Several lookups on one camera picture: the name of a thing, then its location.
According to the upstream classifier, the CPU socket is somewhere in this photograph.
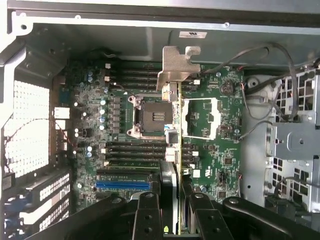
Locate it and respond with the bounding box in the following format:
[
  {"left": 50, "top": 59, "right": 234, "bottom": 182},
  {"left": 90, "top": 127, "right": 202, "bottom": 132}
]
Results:
[{"left": 127, "top": 94, "right": 176, "bottom": 140}]

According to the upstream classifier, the red black twisted wire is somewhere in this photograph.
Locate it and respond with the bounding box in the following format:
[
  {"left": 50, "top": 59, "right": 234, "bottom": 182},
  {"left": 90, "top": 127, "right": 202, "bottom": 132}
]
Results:
[{"left": 3, "top": 117, "right": 76, "bottom": 151}]

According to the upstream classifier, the black case wire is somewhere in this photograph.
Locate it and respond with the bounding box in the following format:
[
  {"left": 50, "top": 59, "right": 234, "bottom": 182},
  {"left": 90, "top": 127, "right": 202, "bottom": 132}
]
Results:
[{"left": 199, "top": 42, "right": 302, "bottom": 123}]

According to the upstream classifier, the silver perforated disk bay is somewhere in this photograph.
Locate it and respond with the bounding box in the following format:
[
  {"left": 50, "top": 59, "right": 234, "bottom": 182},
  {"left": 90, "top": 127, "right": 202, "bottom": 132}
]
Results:
[{"left": 268, "top": 67, "right": 320, "bottom": 221}]

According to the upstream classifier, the green motherboard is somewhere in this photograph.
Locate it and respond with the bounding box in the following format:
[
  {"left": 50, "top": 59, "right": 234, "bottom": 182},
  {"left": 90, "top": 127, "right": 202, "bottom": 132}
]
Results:
[{"left": 58, "top": 61, "right": 245, "bottom": 213}]

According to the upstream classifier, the black expansion slot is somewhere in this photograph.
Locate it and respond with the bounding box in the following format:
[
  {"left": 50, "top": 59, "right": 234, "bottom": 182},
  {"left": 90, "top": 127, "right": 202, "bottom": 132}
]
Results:
[{"left": 96, "top": 169, "right": 153, "bottom": 180}]

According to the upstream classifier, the open metal socket cover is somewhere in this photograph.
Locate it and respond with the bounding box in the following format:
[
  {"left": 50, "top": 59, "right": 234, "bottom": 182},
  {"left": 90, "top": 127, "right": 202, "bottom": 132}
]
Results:
[{"left": 181, "top": 97, "right": 222, "bottom": 141}]

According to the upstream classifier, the blue expansion slot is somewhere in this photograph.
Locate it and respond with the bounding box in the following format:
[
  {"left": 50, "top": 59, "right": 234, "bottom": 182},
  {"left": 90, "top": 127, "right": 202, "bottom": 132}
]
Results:
[{"left": 95, "top": 181, "right": 152, "bottom": 190}]

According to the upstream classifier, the open black PC case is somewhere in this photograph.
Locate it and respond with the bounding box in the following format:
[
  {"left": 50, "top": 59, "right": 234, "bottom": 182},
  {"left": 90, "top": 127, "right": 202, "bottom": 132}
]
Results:
[{"left": 0, "top": 0, "right": 320, "bottom": 240}]

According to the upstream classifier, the black RAM slot bank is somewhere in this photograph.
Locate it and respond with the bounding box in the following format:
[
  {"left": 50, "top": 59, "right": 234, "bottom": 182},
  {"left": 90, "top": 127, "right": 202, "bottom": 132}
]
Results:
[
  {"left": 104, "top": 63, "right": 201, "bottom": 91},
  {"left": 101, "top": 141, "right": 201, "bottom": 165}
]

